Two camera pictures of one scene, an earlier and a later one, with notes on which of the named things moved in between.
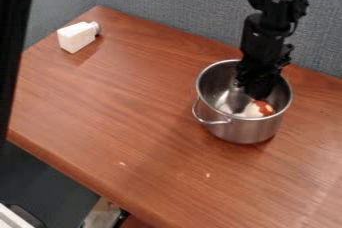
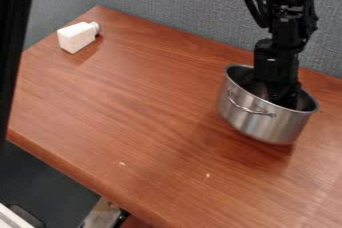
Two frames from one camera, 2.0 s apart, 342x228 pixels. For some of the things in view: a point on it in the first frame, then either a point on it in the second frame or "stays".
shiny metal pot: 219,90 -> 260,119
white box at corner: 13,220 stays
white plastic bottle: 78,35 stays
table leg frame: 106,215 stays
